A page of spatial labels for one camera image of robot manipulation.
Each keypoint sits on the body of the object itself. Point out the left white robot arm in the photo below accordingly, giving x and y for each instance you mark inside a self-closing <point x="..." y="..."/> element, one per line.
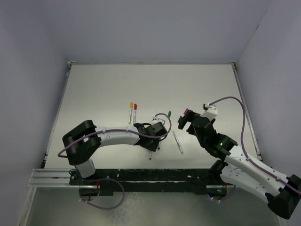
<point x="81" y="142"/>

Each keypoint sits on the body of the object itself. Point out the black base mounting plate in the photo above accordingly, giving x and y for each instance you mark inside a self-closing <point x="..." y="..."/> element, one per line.
<point x="108" y="181"/>

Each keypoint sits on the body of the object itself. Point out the green pen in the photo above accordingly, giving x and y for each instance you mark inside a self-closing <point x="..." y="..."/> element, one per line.
<point x="178" y="142"/>

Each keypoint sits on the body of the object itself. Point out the red pen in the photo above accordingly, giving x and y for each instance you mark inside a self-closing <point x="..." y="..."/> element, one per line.
<point x="134" y="116"/>

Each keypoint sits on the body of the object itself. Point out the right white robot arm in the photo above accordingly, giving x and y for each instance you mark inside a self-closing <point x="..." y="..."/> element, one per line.
<point x="280" y="192"/>

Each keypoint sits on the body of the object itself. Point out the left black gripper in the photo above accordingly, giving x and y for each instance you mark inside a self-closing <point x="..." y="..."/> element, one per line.
<point x="153" y="147"/>

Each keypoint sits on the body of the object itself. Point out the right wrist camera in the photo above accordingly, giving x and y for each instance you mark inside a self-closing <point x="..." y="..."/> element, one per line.
<point x="210" y="111"/>

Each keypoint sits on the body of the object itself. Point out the aluminium extrusion rail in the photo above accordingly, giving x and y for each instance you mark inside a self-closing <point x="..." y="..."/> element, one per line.
<point x="50" y="178"/>

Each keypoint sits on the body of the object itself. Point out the yellow pen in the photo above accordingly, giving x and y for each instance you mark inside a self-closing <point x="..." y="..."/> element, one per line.
<point x="130" y="115"/>

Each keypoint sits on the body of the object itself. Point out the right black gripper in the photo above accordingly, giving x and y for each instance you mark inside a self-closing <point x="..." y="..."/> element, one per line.
<point x="189" y="117"/>

